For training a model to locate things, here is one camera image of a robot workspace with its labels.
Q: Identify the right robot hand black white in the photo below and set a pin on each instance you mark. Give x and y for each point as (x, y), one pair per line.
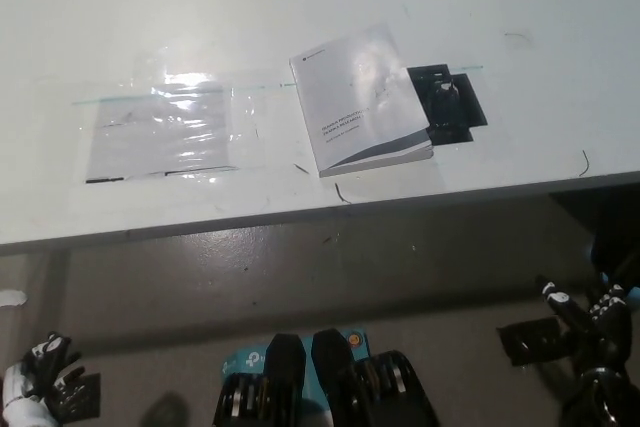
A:
(597, 332)

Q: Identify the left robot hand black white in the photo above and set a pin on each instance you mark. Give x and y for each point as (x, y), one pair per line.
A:
(37, 372)

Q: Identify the white grey softcover book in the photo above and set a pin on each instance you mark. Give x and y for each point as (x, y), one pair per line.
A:
(360, 102)

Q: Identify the clear plastic cover sheet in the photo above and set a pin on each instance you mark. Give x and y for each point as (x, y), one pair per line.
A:
(260, 117)

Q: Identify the blue plastic object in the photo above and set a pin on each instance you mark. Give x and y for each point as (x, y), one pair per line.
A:
(634, 292)

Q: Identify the white floor tape patch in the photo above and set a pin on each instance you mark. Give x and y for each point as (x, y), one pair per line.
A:
(11, 298)

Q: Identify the clear plastic bag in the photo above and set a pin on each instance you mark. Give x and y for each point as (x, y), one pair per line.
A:
(160, 137)

